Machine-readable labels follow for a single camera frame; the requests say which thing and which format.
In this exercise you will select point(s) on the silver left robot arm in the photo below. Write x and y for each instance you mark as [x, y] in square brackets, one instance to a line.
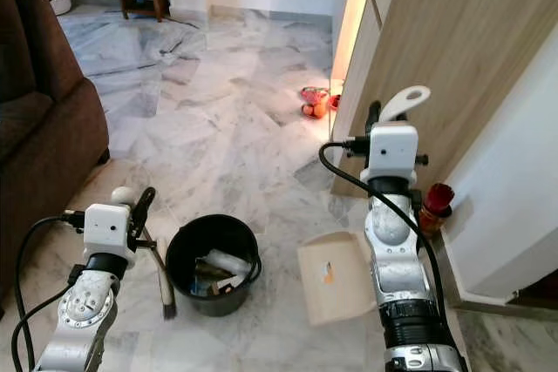
[87, 311]

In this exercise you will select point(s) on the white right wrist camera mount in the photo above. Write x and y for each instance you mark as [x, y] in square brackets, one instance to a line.
[392, 152]

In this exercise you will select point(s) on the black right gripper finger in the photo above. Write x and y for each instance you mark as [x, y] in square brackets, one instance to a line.
[372, 118]

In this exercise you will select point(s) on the red cylindrical can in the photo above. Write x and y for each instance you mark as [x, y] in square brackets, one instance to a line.
[436, 202]

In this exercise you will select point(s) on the dark wooden staircase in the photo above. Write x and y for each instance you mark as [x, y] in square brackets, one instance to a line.
[542, 300]

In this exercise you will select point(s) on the wood grain cabinet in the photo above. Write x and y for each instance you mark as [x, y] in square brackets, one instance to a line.
[453, 41]

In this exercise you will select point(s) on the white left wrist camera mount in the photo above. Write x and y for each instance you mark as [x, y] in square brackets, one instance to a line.
[109, 231]

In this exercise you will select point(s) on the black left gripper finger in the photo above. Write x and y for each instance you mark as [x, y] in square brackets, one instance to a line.
[145, 204]

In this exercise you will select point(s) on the white plastic bottle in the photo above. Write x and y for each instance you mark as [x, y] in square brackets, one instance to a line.
[227, 260]

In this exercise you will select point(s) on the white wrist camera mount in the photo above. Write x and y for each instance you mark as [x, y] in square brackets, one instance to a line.
[392, 152]
[109, 231]

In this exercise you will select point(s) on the brown fabric sofa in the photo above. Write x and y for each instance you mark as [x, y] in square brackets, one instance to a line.
[44, 145]

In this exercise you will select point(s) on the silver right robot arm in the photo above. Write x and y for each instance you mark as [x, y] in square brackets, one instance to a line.
[392, 233]

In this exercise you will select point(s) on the red orange offerings pile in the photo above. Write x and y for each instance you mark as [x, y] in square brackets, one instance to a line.
[312, 106]

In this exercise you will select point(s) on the black plastic bucket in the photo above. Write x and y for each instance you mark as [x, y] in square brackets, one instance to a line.
[192, 234]

